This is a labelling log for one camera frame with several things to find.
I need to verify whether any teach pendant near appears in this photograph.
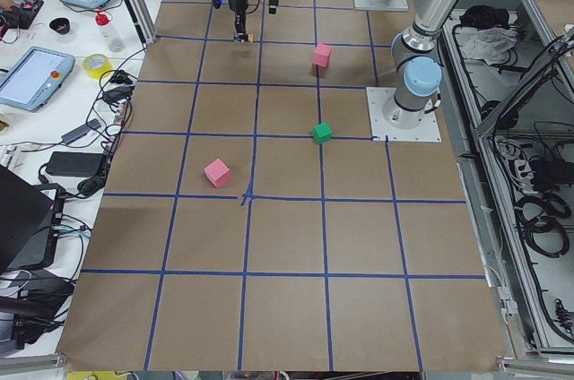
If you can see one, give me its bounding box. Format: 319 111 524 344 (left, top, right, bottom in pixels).
1 47 75 112

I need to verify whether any black bowl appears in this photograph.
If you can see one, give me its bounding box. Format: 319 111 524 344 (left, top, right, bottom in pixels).
48 17 71 35

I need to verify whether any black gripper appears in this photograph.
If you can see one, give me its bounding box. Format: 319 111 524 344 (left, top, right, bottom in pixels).
228 0 279 36

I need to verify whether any squeeze bottle red cap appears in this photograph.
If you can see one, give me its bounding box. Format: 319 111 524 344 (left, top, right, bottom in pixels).
95 11 125 53

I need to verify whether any pink cube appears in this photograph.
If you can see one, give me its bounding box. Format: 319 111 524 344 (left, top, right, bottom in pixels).
312 43 333 68
204 158 232 188

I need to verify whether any yellow tape roll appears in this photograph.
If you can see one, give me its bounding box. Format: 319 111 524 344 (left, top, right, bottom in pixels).
82 53 113 79

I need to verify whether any pink cube far side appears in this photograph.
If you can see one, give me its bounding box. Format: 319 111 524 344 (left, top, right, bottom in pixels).
312 43 333 68

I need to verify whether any green cube near base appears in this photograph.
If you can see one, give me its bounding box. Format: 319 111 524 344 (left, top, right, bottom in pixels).
312 122 333 145

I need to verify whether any pink cube near centre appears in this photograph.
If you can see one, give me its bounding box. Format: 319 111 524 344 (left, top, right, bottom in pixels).
204 158 232 188

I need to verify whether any black laptop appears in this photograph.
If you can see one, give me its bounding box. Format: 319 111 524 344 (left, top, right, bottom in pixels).
1 167 65 272

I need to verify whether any white crumpled cloth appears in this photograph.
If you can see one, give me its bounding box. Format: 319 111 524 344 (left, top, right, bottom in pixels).
461 28 517 65

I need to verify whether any black power adapter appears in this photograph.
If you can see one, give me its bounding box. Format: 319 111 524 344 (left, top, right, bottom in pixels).
46 151 104 177

